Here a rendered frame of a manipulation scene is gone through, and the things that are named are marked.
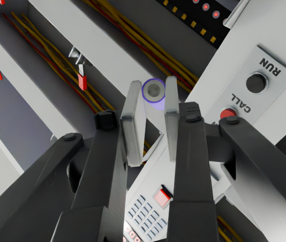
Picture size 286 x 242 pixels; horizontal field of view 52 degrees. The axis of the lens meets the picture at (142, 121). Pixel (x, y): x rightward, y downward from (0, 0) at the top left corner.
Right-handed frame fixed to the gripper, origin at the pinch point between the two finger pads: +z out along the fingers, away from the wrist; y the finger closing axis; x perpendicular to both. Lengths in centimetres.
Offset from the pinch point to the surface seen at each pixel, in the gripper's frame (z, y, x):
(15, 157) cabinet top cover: 44, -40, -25
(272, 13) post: 7.8, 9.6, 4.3
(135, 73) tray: 18.4, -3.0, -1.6
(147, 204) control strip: 16.2, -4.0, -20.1
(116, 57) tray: 20.3, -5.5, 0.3
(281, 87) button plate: 6.8, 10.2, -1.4
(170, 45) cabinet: 38.6, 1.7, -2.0
